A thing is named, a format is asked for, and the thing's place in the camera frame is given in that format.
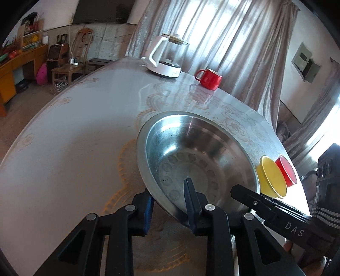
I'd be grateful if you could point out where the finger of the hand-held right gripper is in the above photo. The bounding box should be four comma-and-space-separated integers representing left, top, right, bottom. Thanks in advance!
230, 184, 312, 223

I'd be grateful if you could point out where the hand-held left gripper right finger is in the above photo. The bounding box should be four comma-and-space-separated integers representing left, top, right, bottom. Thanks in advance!
183, 178, 306, 276

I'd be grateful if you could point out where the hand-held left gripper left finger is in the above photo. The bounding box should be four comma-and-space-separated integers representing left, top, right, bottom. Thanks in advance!
33, 189, 155, 276

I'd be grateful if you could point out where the yellow plastic bowl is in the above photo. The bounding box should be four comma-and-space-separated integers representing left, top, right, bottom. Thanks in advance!
256, 155, 288, 199

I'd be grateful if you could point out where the red plastic bowl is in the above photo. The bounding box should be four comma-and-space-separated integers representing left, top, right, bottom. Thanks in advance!
275, 153, 298, 187

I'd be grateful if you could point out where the stainless steel bowl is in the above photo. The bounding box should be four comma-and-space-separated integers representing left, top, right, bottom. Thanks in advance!
135, 111, 261, 229

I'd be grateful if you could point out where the person's right hand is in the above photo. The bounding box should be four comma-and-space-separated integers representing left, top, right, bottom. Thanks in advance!
283, 238, 332, 275

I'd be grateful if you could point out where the narrow grey sheer curtain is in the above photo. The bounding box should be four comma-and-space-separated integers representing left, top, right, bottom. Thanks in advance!
282, 77, 340, 165

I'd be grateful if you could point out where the red mug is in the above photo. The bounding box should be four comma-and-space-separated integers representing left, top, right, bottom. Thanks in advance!
194, 68, 223, 91

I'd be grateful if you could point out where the white glass electric kettle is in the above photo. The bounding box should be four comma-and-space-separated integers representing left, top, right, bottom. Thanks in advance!
141, 33, 190, 79

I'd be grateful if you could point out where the dark low bench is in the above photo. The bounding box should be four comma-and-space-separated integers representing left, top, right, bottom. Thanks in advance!
88, 58, 115, 67

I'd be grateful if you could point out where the wide grey sheer curtain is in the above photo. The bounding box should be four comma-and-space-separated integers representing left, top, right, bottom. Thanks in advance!
125, 0, 300, 133

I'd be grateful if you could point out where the wooden chair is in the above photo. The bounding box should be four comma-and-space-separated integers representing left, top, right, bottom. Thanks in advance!
51, 28, 94, 86

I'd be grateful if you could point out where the pink bag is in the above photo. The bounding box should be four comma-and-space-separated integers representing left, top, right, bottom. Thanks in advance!
36, 63, 48, 85

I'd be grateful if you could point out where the black speaker box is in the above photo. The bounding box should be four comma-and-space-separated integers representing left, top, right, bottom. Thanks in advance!
46, 43, 70, 65

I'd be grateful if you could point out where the wooden desk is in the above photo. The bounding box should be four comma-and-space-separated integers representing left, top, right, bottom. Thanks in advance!
0, 44, 49, 117

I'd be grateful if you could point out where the cluttered wooden shelf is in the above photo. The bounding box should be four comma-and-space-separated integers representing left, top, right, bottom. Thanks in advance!
1, 14, 45, 54

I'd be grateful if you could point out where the grey wall electrical panel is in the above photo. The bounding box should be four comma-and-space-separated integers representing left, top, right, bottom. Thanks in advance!
291, 42, 322, 83

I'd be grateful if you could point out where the black wall television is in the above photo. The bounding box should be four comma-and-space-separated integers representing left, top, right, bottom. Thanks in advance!
72, 0, 139, 25

